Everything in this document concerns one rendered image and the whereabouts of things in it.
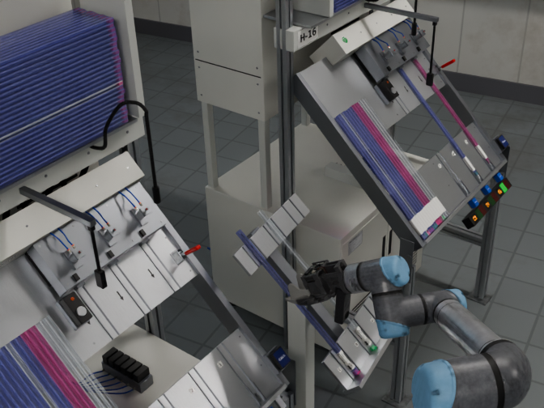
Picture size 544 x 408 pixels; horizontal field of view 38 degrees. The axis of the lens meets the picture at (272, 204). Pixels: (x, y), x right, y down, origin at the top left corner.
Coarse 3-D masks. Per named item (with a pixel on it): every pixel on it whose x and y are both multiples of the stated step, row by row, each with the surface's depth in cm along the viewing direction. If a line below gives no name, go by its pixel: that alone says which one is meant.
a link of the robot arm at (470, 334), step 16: (432, 304) 188; (448, 304) 183; (464, 304) 189; (432, 320) 189; (448, 320) 178; (464, 320) 174; (448, 336) 179; (464, 336) 170; (480, 336) 166; (496, 336) 165; (480, 352) 162; (496, 352) 153; (512, 352) 154; (512, 368) 150; (528, 368) 153; (512, 384) 148; (528, 384) 151; (512, 400) 149
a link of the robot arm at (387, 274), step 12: (360, 264) 193; (372, 264) 190; (384, 264) 188; (396, 264) 186; (360, 276) 191; (372, 276) 189; (384, 276) 187; (396, 276) 186; (408, 276) 189; (372, 288) 189; (384, 288) 187; (396, 288) 188
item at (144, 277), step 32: (128, 256) 202; (160, 256) 207; (0, 288) 181; (32, 288) 185; (96, 288) 194; (128, 288) 198; (160, 288) 203; (0, 320) 178; (32, 320) 182; (64, 320) 186; (96, 320) 190; (128, 320) 195
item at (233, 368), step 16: (240, 336) 211; (224, 352) 206; (240, 352) 208; (256, 352) 211; (192, 368) 199; (208, 368) 201; (224, 368) 204; (240, 368) 206; (256, 368) 209; (176, 384) 195; (192, 384) 197; (208, 384) 200; (224, 384) 202; (240, 384) 205; (256, 384) 207; (272, 384) 210; (160, 400) 191; (176, 400) 193; (192, 400) 195; (208, 400) 198; (224, 400) 200; (240, 400) 203; (256, 400) 205
